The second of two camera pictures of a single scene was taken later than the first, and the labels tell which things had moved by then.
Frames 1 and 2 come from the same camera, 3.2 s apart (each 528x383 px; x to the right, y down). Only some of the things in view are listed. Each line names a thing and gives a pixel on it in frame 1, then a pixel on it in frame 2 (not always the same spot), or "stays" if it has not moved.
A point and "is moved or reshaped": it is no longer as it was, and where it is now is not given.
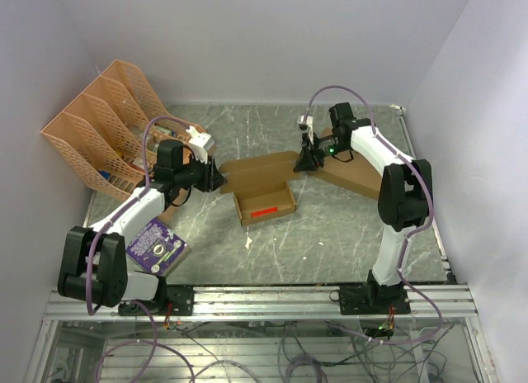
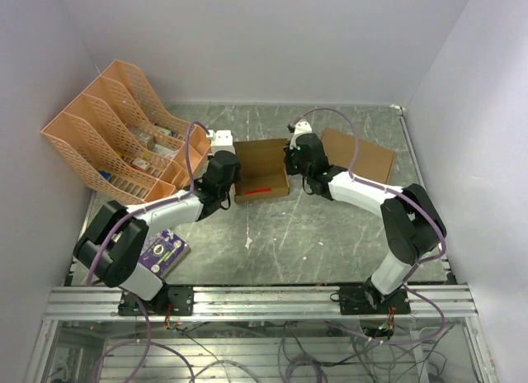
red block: x=262 y=212 to x=257 y=191
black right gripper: x=309 y=158 to x=288 y=153
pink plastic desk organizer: x=106 y=133 stays
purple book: x=157 y=249 stays
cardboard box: x=260 y=183 is moved or reshaped
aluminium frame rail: x=281 y=302 stays
